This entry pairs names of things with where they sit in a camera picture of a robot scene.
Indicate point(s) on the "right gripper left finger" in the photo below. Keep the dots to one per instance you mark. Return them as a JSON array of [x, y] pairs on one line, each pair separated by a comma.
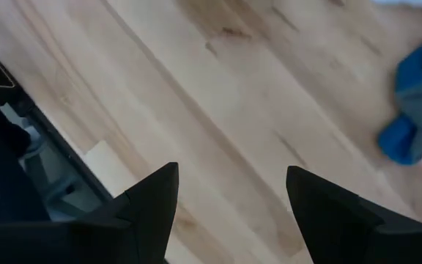
[[148, 216]]

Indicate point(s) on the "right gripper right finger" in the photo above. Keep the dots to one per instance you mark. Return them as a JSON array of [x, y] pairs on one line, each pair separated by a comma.
[[328, 220]]

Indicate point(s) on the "grey blue sock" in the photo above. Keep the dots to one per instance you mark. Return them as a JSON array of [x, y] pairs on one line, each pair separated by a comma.
[[412, 121]]

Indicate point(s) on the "black metal table frame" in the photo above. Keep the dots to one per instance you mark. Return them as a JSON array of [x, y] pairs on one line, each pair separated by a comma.
[[61, 146]]

